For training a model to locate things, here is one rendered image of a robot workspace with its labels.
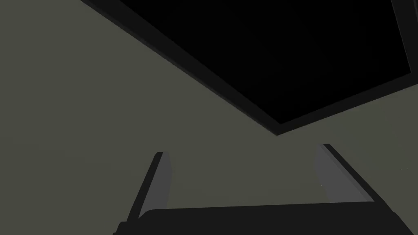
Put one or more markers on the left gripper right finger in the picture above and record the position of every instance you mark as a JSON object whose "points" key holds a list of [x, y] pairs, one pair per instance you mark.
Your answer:
{"points": [[339, 182]]}

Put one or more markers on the black framed window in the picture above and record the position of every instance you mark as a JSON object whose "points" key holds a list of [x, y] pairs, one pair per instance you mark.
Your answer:
{"points": [[277, 55]]}

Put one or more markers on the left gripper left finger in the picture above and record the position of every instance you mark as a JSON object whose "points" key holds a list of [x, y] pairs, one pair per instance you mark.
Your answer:
{"points": [[156, 186]]}

